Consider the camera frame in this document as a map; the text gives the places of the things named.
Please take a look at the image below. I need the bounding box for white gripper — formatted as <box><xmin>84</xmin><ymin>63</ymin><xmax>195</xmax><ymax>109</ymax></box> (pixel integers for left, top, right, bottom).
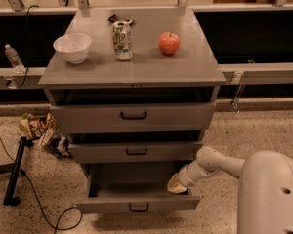
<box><xmin>167</xmin><ymin>161</ymin><xmax>208</xmax><ymax>194</ymax></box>

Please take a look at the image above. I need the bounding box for grey bottom drawer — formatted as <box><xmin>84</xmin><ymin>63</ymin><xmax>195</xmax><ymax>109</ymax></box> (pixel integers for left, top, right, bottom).
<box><xmin>76</xmin><ymin>161</ymin><xmax>200</xmax><ymax>213</ymax></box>

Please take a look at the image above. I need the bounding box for grey drawer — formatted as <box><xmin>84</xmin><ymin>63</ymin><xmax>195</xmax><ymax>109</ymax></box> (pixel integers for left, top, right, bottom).
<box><xmin>76</xmin><ymin>161</ymin><xmax>200</xmax><ymax>213</ymax></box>
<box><xmin>51</xmin><ymin>103</ymin><xmax>216</xmax><ymax>134</ymax></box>
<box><xmin>69</xmin><ymin>141</ymin><xmax>202</xmax><ymax>164</ymax></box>

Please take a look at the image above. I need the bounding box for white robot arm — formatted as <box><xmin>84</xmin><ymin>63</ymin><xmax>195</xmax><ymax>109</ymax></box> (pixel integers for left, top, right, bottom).
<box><xmin>167</xmin><ymin>146</ymin><xmax>293</xmax><ymax>234</ymax></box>

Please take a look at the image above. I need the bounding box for grey middle drawer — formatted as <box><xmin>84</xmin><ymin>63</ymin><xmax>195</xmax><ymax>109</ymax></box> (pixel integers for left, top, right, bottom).
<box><xmin>69</xmin><ymin>141</ymin><xmax>202</xmax><ymax>164</ymax></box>

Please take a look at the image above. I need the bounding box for grey top drawer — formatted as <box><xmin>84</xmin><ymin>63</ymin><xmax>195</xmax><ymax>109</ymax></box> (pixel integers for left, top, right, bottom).
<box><xmin>51</xmin><ymin>103</ymin><xmax>216</xmax><ymax>134</ymax></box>

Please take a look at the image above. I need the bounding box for grey drawer cabinet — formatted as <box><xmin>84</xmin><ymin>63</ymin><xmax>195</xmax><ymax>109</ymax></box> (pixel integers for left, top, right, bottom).
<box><xmin>37</xmin><ymin>7</ymin><xmax>227</xmax><ymax>180</ymax></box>

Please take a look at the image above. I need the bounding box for checkered snack bag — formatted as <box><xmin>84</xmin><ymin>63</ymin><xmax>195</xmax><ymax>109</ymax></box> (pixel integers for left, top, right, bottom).
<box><xmin>38</xmin><ymin>129</ymin><xmax>71</xmax><ymax>159</ymax></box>

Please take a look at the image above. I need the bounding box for red apple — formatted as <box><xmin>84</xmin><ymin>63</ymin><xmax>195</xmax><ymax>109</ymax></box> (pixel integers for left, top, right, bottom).
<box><xmin>158</xmin><ymin>32</ymin><xmax>180</xmax><ymax>55</ymax></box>

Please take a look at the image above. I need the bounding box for brown snack bag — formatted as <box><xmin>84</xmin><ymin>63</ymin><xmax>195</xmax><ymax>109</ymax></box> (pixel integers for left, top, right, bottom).
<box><xmin>20</xmin><ymin>113</ymin><xmax>53</xmax><ymax>139</ymax></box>

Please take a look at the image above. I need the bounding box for green soda can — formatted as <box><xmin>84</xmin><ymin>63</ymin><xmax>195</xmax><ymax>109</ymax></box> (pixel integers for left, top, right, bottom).
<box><xmin>112</xmin><ymin>21</ymin><xmax>133</xmax><ymax>60</ymax></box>

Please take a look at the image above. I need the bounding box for white bowl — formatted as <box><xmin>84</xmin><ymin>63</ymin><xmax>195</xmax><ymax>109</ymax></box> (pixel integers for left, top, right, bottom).
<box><xmin>53</xmin><ymin>33</ymin><xmax>92</xmax><ymax>64</ymax></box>

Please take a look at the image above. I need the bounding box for black remote control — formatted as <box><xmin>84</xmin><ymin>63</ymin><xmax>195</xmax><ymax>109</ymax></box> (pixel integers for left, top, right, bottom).
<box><xmin>107</xmin><ymin>14</ymin><xmax>135</xmax><ymax>25</ymax></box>

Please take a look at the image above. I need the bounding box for clear water bottle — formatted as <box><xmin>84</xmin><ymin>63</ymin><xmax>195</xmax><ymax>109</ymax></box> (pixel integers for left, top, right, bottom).
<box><xmin>5</xmin><ymin>44</ymin><xmax>25</xmax><ymax>74</ymax></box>

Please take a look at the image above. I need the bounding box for clear hanging bracket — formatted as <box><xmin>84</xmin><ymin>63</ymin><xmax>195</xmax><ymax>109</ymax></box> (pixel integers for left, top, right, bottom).
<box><xmin>230</xmin><ymin>71</ymin><xmax>245</xmax><ymax>112</ymax></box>

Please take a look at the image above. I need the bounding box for black floor cable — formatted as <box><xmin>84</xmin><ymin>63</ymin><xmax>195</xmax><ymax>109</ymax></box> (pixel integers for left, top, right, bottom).
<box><xmin>0</xmin><ymin>128</ymin><xmax>83</xmax><ymax>234</ymax></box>

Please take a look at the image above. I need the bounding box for metal railing frame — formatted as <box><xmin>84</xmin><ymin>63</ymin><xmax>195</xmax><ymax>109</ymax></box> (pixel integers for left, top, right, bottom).
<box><xmin>0</xmin><ymin>0</ymin><xmax>293</xmax><ymax>91</ymax></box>

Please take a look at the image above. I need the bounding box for black hanging cable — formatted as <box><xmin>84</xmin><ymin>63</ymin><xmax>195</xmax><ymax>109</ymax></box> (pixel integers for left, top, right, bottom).
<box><xmin>17</xmin><ymin>5</ymin><xmax>40</xmax><ymax>90</ymax></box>

